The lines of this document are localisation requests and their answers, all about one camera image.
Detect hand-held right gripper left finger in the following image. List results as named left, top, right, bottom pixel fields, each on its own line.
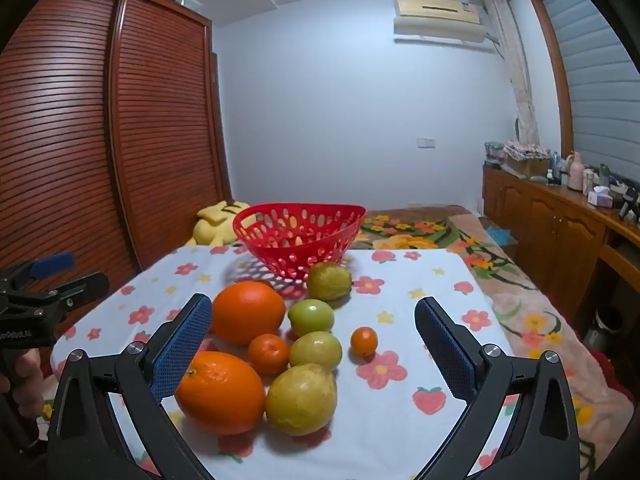
left=47, top=292, right=216, bottom=480

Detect yellow-green fruit with pointed tip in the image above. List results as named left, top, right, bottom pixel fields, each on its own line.
left=306, top=262, right=352, bottom=302

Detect red plastic perforated basket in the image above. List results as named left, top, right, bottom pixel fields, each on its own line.
left=232, top=203, right=367, bottom=281

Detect wall air conditioner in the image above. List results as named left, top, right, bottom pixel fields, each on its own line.
left=392, top=0, right=488, bottom=43

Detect green round fruit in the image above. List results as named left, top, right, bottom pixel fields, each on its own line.
left=287, top=299, right=334, bottom=338

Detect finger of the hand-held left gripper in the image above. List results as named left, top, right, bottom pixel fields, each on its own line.
left=0, top=252, right=76, bottom=291
left=15, top=272, right=110, bottom=321

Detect brown wooden slatted wardrobe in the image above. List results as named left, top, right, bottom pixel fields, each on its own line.
left=0, top=0, right=233, bottom=356

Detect yellow plush toy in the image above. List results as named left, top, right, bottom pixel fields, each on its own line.
left=186, top=200, right=251, bottom=247

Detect large smooth orange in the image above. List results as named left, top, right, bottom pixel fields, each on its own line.
left=210, top=281, right=287, bottom=347

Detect pink thermos bottle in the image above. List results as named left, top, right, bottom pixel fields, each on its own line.
left=567, top=152, right=586, bottom=192

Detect grey trash bin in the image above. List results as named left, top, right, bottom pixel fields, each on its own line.
left=582, top=307, right=625, bottom=348

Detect floral blanket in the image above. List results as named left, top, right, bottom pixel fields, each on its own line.
left=350, top=205, right=640, bottom=461

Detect large orange with stem mark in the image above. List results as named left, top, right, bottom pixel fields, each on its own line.
left=175, top=351, right=267, bottom=436

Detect large yellow pear-shaped fruit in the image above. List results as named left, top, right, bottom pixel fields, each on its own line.
left=265, top=363, right=337, bottom=436

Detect yellow-green round fruit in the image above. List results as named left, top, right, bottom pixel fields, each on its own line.
left=289, top=331, right=343, bottom=372

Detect window blinds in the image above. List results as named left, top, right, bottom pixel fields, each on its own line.
left=542, top=0, right=640, bottom=181

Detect wooden cabinet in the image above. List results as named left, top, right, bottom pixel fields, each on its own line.
left=481, top=165, right=640, bottom=356

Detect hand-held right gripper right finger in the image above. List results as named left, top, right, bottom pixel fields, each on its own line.
left=414, top=296, right=583, bottom=480

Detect person's left hand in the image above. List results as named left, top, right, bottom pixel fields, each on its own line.
left=0, top=347, right=48, bottom=423

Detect small mandarin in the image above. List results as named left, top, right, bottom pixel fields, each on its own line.
left=350, top=326, right=379, bottom=359
left=247, top=333, right=292, bottom=376

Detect blue cloth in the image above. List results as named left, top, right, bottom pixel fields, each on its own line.
left=485, top=226, right=518, bottom=247

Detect white floral tablecloth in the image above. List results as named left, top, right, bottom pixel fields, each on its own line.
left=42, top=247, right=521, bottom=480

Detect cream curtain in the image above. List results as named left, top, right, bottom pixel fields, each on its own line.
left=484, top=0, right=541, bottom=146

